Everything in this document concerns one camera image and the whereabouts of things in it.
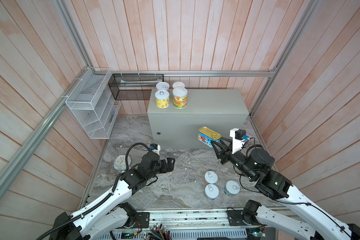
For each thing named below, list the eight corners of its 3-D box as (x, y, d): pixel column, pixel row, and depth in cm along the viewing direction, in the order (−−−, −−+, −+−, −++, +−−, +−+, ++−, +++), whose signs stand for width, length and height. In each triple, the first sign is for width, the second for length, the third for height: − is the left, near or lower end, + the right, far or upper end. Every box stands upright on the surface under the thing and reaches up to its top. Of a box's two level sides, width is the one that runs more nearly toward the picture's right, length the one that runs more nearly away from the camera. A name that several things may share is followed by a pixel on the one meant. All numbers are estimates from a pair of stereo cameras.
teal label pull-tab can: (224, 196, 82) (227, 193, 78) (222, 184, 87) (225, 180, 82) (237, 196, 82) (241, 193, 78) (234, 184, 87) (238, 180, 82)
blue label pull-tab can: (204, 200, 81) (206, 197, 77) (203, 187, 86) (204, 184, 81) (217, 200, 81) (220, 197, 77) (215, 187, 86) (218, 184, 81)
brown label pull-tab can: (203, 186, 86) (205, 182, 82) (202, 174, 91) (203, 170, 86) (216, 186, 86) (218, 182, 82) (214, 174, 91) (216, 170, 86)
